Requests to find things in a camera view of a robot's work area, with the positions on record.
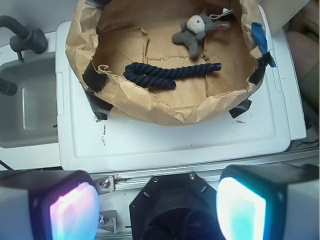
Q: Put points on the black tape patch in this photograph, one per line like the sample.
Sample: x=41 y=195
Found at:
x=258 y=75
x=94 y=80

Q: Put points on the gray toy sink basin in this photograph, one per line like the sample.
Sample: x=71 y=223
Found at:
x=29 y=117

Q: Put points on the blue masking tape strip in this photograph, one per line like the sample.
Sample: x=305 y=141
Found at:
x=260 y=39

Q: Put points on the gray toy faucet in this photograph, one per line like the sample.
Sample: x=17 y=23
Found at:
x=25 y=38

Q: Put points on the gray plush animal toy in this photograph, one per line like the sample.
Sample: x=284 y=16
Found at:
x=193 y=31

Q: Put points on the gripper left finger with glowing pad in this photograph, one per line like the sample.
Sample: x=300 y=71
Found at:
x=48 y=205

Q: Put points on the brown paper bag bin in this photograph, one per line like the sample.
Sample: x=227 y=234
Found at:
x=115 y=33

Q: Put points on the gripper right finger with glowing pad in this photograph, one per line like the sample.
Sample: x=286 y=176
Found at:
x=269 y=202

